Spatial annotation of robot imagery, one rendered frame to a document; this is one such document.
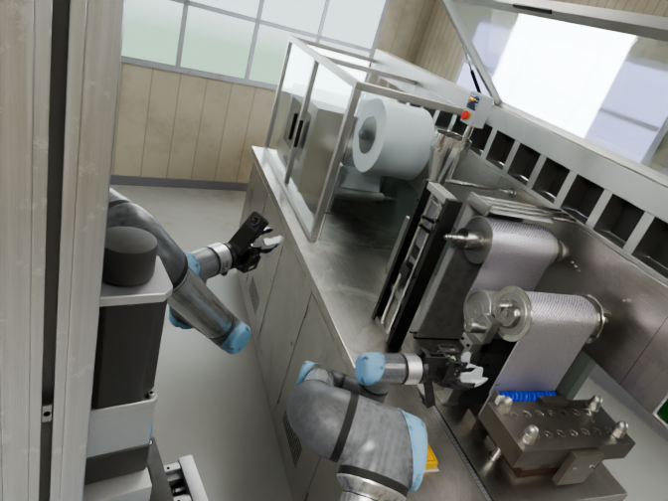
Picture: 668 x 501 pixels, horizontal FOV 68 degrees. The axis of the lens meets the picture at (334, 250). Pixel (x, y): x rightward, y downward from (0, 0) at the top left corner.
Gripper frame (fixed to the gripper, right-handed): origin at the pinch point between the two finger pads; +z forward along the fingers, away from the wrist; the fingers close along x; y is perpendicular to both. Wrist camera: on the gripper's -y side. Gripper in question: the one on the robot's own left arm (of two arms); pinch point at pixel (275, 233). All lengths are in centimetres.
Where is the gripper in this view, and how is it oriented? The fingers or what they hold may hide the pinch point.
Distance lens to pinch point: 139.0
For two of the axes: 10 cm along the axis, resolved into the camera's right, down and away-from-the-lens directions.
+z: 5.3, -2.4, 8.1
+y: -3.8, 7.9, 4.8
